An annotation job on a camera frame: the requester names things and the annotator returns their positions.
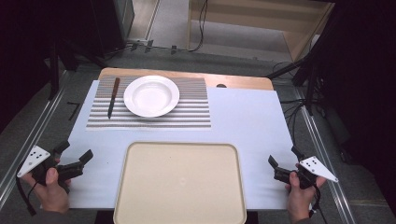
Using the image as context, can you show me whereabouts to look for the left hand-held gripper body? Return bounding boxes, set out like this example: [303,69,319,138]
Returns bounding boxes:
[17,145,86,194]

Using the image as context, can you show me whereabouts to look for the striped placemat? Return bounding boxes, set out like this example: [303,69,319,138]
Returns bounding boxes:
[86,75,212,129]

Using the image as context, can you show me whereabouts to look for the black floor cables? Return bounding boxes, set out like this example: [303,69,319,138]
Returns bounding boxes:
[278,97,312,147]

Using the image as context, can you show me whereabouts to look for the light wooden shelf unit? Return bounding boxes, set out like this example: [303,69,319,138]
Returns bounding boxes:
[186,0,336,63]

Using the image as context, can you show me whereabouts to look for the floor power strip with plugs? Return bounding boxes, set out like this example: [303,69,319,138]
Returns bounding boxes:
[129,38,180,56]

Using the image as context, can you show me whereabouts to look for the person's right hand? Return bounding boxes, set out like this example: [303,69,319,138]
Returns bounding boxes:
[284,171,328,224]

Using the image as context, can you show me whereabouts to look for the white round plate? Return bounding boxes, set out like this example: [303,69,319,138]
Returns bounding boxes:
[122,75,181,119]

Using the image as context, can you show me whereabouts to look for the dark curtain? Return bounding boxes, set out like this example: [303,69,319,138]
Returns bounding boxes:
[323,0,396,216]
[0,0,94,133]

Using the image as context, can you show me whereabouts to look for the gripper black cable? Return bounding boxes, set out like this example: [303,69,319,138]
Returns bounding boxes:
[15,176,39,217]
[307,185,329,224]

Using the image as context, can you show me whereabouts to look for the metal floor rail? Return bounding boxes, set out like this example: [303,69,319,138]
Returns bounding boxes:
[293,88,358,224]
[0,71,70,209]

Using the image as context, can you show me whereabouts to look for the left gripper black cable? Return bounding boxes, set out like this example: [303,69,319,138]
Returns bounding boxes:
[15,176,39,217]

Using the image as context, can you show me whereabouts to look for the white table sheet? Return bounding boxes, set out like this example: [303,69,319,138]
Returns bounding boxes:
[66,79,300,210]

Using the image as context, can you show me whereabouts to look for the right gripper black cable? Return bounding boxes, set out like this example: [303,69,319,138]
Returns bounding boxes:
[307,185,329,224]

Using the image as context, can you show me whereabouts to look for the hanging black cable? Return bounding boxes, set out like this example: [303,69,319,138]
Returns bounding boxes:
[188,0,209,53]

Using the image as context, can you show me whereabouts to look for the black metal stand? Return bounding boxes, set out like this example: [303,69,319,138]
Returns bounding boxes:
[265,46,334,117]
[46,36,108,101]

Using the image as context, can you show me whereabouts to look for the beige plastic tray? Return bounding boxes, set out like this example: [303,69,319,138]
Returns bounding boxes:
[112,141,248,224]

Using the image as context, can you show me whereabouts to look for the brown-handled knife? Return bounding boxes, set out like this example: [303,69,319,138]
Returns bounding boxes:
[106,77,121,120]

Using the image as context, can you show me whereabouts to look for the person's left hand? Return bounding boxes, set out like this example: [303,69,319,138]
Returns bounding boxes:
[21,167,72,215]

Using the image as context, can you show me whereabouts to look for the black cabinet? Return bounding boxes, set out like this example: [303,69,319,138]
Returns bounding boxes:
[90,0,135,59]

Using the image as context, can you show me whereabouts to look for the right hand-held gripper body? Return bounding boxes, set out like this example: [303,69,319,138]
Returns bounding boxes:
[273,155,339,190]

